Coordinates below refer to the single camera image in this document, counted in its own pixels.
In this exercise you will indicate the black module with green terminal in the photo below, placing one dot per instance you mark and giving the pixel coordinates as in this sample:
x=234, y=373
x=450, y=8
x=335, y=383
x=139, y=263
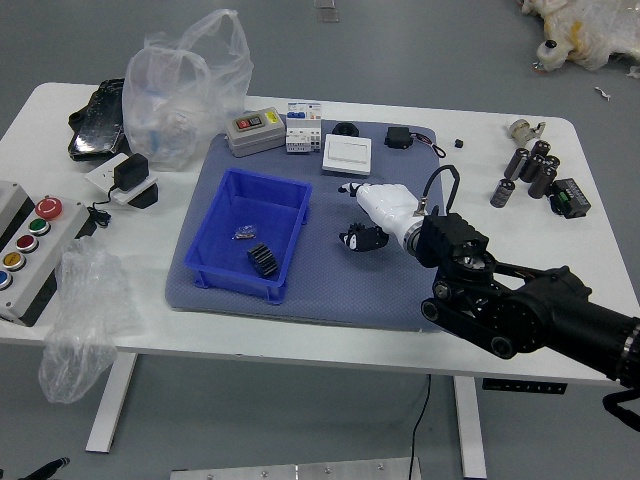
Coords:
x=572, y=197

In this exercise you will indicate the blue-grey padded mat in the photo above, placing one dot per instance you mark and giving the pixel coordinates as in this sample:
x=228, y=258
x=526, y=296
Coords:
x=325, y=290

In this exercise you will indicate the black power adapter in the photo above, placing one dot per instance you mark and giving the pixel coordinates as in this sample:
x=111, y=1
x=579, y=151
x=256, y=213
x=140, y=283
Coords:
x=131, y=172

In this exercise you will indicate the white table leg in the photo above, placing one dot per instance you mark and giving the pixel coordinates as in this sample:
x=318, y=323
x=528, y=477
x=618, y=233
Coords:
x=112, y=400
x=470, y=430

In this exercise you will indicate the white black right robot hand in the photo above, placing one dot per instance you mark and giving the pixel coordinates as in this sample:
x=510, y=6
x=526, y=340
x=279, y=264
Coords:
x=387, y=207

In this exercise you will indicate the grey push-button control box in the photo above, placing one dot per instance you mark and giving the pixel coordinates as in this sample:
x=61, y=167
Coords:
x=45, y=250

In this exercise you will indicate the grey two-button switch box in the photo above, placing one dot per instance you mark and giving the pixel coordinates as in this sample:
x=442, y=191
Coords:
x=255, y=137

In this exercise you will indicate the black round knob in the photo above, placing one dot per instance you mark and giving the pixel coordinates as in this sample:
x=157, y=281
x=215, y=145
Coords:
x=346, y=129

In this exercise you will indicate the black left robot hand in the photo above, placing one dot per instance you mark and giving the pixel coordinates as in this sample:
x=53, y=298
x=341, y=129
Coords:
x=42, y=471

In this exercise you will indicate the white power socket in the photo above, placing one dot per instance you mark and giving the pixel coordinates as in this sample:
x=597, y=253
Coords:
x=100, y=175

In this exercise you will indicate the big black gear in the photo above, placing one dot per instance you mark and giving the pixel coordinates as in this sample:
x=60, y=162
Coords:
x=262, y=260

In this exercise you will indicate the black block under socket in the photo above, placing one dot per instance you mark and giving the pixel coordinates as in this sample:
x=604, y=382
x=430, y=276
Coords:
x=147, y=197

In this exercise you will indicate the large clear plastic bag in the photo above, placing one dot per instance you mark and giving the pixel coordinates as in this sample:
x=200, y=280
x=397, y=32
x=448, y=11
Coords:
x=170, y=100

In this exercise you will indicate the dark cylindrical capacitor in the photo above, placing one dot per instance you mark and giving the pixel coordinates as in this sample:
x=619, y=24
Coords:
x=542, y=183
x=540, y=148
x=532, y=169
x=502, y=193
x=516, y=163

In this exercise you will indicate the blue plastic box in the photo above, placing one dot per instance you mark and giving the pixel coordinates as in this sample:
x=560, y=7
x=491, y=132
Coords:
x=260, y=200

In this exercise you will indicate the small black gear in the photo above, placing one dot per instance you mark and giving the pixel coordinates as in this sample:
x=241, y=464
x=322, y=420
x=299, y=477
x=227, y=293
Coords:
x=356, y=229

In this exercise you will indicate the crumpled clear plastic bag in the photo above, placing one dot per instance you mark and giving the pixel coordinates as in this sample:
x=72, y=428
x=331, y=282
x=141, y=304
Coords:
x=85, y=310

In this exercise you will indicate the small black module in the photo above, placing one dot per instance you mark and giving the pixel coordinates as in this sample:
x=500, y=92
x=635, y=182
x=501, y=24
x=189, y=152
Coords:
x=397, y=137

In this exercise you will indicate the black shiny packet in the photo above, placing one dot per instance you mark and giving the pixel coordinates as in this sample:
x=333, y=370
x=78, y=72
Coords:
x=97, y=125

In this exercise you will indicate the plastic-wrapped white toy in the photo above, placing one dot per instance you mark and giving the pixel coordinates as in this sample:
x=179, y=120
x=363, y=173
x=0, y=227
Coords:
x=590, y=35

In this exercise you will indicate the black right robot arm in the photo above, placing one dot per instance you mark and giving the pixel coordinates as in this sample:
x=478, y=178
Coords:
x=540, y=310

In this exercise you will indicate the black table control panel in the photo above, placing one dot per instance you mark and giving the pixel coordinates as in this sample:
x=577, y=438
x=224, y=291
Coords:
x=525, y=387

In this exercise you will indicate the small clear bag of screws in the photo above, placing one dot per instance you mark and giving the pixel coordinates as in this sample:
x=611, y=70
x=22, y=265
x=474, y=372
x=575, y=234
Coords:
x=244, y=232

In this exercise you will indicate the white metal connector plug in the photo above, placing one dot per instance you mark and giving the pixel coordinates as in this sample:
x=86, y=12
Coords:
x=520, y=131

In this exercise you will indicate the white wall switch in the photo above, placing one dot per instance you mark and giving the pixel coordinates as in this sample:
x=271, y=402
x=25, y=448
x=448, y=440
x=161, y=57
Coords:
x=347, y=155

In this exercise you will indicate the white paper scrap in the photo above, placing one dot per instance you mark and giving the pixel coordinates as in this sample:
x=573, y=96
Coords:
x=602, y=93

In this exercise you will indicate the white circuit breaker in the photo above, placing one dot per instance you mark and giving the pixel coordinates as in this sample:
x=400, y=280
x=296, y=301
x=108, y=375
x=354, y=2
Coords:
x=302, y=132

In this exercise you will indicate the clear tape piece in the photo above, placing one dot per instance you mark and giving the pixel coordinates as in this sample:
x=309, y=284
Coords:
x=329, y=15

